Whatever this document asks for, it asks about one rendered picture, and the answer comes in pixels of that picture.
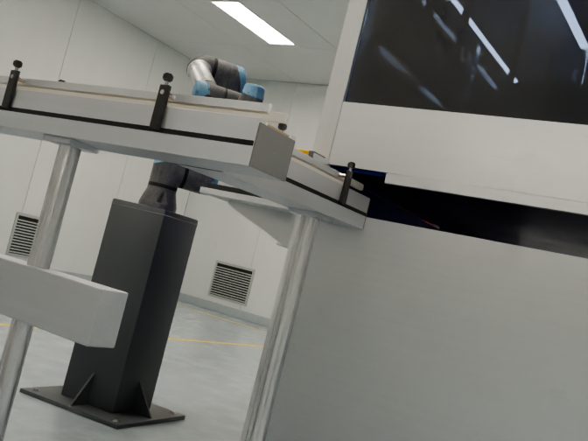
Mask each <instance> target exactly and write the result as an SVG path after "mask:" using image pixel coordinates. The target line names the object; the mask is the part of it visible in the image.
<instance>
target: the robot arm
mask: <svg viewBox="0 0 588 441"><path fill-rule="evenodd" d="M186 73H187V76H188V78H189V79H190V80H191V81H192V82H193V84H194V86H193V89H192V95H196V96H204V95H211V96H212V97H213V98H221V99H229V100H238V101H246V102H263V99H264V93H265V90H264V88H263V87H261V86H259V85H256V84H252V83H247V84H246V79H247V75H246V71H245V69H244V68H243V67H241V66H237V65H236V64H232V63H229V62H227V61H225V60H222V59H217V58H215V57H213V56H208V55H202V56H198V57H195V58H193V59H191V60H190V61H189V63H188V65H187V68H186ZM218 181H219V180H217V179H214V178H210V177H208V176H206V175H203V174H201V173H198V172H196V171H193V170H190V169H188V168H185V167H183V166H181V165H178V164H175V163H170V162H165V161H159V160H154V162H153V166H152V169H151V173H150V179H149V183H148V185H147V188H146V189H145V191H144V192H143V195H142V196H141V198H140V199H139V201H138V204H142V205H146V206H150V207H156V208H161V209H164V210H167V211H171V212H174V213H176V211H177V201H176V193H177V190H178V188H180V189H184V190H187V191H190V192H194V193H197V194H203V195H206V194H204V193H201V192H200V187H201V186H203V187H207V183H212V184H216V185H218Z"/></svg>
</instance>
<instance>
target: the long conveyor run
mask: <svg viewBox="0 0 588 441"><path fill-rule="evenodd" d="M22 65H23V63H22V61H20V60H14V61H13V66H14V67H15V69H14V70H11V71H10V76H3V75H0V133H1V134H6V135H12V136H17V137H26V138H31V139H37V140H42V141H45V140H44V139H43V136H44V135H49V136H55V137H64V138H70V139H73V140H75V141H78V142H80V143H83V144H86V145H89V146H92V147H95V148H96V149H99V150H100V151H108V152H114V153H118V154H123V155H129V156H134V157H140V158H149V159H154V160H159V161H165V162H170V163H175V164H181V165H190V166H195V167H200V168H206V169H211V170H216V171H221V172H231V173H236V174H241V175H247V176H252V177H257V178H262V179H272V180H277V181H283V182H285V180H286V177H287V173H288V170H289V166H290V162H291V156H292V152H293V149H294V145H295V142H296V141H295V139H296V137H295V136H293V135H288V134H285V133H283V132H282V131H281V130H279V129H276V128H274V127H273V126H271V125H269V124H268V123H267V122H271V123H285V124H286V123H288V121H289V117H290V116H289V115H288V114H286V113H278V112H270V110H271V106H272V104H270V103H263V102H254V101H238V100H229V99H221V98H213V97H212V96H211V95H209V94H206V95H204V96H196V95H187V94H171V93H170V92H171V88H172V87H171V86H170V85H168V84H169V82H171V81H173V76H172V74H171V73H164V75H163V80H164V84H160V87H159V90H158V92H154V91H146V90H137V89H128V88H120V87H104V86H96V85H88V84H79V83H70V82H65V81H64V80H58V81H53V80H37V79H29V78H20V77H19V75H20V71H18V69H19V68H20V67H22Z"/></svg>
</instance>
